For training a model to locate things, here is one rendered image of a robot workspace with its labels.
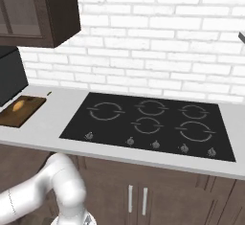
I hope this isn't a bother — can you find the dark brown wall cupboard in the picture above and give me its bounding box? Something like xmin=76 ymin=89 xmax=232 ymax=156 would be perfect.
xmin=0 ymin=0 xmax=82 ymax=49

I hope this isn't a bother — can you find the white cupboard handle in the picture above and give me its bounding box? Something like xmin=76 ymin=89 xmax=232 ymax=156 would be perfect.
xmin=127 ymin=184 xmax=134 ymax=214
xmin=142 ymin=187 xmax=149 ymax=216

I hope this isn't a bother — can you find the yellow potato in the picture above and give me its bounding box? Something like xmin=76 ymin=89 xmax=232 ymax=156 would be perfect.
xmin=11 ymin=100 xmax=26 ymax=113

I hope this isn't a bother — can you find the wooden cutting board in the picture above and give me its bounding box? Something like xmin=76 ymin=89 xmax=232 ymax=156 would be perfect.
xmin=0 ymin=95 xmax=48 ymax=129

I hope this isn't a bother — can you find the brown base cupboard door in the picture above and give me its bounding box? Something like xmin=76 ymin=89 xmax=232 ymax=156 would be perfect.
xmin=137 ymin=165 xmax=212 ymax=225
xmin=0 ymin=144 xmax=52 ymax=198
xmin=77 ymin=156 xmax=139 ymax=225
xmin=209 ymin=176 xmax=245 ymax=225

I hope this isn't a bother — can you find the black microwave oven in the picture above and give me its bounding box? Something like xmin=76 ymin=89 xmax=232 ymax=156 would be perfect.
xmin=0 ymin=46 xmax=30 ymax=107

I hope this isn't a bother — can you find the black hob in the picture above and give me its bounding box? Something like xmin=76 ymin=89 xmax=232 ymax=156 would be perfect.
xmin=58 ymin=91 xmax=237 ymax=163

